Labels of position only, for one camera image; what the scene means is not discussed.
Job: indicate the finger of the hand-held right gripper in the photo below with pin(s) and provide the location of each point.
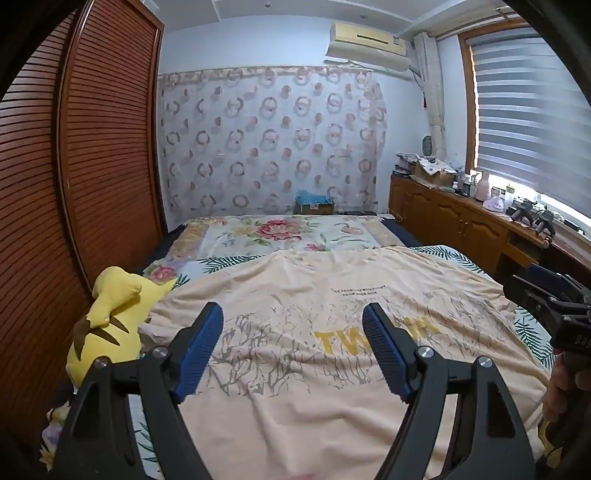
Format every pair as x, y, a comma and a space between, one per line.
526, 295
545, 276

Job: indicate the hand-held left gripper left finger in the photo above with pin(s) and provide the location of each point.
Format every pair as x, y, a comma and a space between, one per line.
203, 350

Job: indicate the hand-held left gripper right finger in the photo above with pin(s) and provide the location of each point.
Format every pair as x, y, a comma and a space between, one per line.
383, 350

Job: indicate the beige printed t-shirt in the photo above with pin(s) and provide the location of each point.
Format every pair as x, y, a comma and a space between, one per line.
300, 415

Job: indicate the person's right forearm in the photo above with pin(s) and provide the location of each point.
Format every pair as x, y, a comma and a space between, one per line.
575, 438

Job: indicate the person's right hand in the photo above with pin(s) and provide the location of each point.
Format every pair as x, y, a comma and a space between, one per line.
556, 387

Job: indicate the white bottle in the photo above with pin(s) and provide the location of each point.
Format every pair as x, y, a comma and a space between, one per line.
510, 196

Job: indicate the pink cap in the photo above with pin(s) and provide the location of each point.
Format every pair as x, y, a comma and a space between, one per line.
494, 204

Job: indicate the bed with leaf-print sheet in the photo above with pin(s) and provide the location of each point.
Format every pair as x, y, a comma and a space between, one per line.
221, 264

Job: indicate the yellow plush toy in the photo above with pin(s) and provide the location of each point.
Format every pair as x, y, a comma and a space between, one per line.
115, 323

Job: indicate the wooden side cabinet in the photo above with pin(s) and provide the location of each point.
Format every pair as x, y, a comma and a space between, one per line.
452, 221

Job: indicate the pink jug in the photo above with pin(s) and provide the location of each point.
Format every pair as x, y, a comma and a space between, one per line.
483, 187

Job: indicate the yellow patterned bed sheet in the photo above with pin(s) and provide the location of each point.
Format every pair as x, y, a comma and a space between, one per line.
547, 443

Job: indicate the floral folded quilt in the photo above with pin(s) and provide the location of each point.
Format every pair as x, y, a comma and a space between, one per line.
401, 233

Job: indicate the black flat box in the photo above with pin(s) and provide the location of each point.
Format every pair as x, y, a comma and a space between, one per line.
360, 213

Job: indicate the floral bed sheet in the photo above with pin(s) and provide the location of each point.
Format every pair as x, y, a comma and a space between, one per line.
277, 230

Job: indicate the open spotted cardboard box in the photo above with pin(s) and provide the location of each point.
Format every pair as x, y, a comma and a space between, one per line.
434, 173

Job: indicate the grey zebra window blind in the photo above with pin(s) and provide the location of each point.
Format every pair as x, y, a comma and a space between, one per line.
531, 115

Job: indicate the cardboard box with blue contents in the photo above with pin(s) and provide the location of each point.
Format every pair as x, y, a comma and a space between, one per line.
315, 203

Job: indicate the small grey fan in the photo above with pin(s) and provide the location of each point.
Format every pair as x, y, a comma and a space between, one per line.
427, 146

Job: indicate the stack of books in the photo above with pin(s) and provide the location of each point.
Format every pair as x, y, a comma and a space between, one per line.
404, 165

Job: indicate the circle pattern sheer curtain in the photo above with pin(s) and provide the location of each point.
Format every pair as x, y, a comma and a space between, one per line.
272, 147

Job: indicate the cream tied curtain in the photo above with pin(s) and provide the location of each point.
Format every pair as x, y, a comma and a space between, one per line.
431, 92

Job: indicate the wooden louvered wardrobe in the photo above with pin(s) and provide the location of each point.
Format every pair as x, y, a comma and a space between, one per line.
92, 161

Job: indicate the wooden window frame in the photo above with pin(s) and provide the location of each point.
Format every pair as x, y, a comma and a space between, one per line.
467, 101

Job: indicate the cream wall air conditioner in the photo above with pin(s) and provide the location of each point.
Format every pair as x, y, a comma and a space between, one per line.
364, 46

